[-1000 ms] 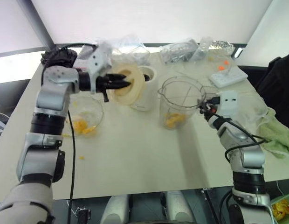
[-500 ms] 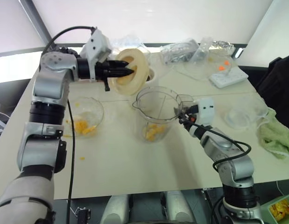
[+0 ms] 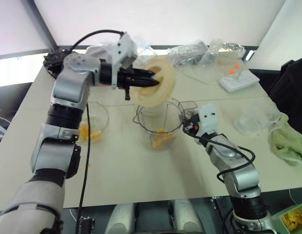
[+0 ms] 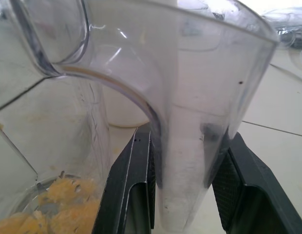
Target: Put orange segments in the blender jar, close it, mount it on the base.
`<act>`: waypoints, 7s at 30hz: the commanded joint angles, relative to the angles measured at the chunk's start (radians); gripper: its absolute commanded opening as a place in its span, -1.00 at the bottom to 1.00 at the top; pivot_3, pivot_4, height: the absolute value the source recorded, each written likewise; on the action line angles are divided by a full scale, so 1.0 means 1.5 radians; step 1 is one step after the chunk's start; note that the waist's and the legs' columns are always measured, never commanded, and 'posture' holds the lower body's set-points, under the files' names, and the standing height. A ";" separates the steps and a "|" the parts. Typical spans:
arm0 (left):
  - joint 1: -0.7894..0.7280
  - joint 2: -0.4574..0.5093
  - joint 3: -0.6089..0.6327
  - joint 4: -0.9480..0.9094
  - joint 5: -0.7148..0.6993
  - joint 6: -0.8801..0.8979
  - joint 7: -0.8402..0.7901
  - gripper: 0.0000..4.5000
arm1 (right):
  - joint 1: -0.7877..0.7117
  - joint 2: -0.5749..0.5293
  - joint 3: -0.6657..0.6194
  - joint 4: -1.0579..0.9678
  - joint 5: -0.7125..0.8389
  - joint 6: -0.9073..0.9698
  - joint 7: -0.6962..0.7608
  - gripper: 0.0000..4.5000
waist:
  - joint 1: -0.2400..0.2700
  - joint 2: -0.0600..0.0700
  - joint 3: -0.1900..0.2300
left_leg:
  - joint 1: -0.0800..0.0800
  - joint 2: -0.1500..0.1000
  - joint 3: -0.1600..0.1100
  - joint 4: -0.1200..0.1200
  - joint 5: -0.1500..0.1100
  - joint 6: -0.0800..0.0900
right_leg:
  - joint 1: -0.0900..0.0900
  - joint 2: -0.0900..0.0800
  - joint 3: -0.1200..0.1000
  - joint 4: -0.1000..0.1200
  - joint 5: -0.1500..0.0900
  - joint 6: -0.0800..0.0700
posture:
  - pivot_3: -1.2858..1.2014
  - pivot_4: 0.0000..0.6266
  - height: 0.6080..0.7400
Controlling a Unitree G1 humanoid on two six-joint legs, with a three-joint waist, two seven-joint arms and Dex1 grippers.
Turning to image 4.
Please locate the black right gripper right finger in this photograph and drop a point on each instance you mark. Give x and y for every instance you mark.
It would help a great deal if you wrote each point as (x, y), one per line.
(251, 185)

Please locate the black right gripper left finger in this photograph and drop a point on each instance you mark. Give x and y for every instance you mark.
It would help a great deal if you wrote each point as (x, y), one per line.
(131, 175)

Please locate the yellow food pieces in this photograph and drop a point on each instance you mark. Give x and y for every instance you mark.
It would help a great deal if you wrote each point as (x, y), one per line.
(68, 209)

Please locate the clear plastic bag pile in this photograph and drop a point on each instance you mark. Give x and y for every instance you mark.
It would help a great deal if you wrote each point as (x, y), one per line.
(289, 29)

